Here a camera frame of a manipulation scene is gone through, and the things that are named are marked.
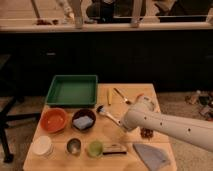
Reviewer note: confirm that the red bowl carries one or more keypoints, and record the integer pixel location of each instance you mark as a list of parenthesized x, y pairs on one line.
[(54, 120)]

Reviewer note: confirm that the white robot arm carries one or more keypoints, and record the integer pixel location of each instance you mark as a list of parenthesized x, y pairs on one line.
[(195, 132)]

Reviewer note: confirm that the dark brown bowl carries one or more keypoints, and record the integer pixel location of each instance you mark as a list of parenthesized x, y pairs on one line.
[(81, 113)]

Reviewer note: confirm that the orange tomato toy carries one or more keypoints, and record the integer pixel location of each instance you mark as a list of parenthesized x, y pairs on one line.
[(139, 96)]

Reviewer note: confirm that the green plastic tray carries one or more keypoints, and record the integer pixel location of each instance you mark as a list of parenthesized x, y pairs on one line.
[(73, 91)]

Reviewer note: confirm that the blue sponge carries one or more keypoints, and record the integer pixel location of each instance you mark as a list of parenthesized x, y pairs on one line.
[(83, 122)]

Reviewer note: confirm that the green cup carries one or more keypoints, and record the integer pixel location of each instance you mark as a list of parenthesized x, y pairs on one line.
[(95, 149)]

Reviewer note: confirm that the small metal cup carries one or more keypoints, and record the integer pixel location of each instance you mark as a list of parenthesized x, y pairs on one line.
[(73, 146)]

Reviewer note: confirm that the white lidded container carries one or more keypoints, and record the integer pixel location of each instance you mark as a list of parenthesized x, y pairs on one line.
[(42, 146)]

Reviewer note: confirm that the grey folded cloth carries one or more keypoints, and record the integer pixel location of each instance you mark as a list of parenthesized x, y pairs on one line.
[(154, 158)]

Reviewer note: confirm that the yellow handled utensil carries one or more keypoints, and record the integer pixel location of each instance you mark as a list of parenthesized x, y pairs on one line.
[(109, 96)]

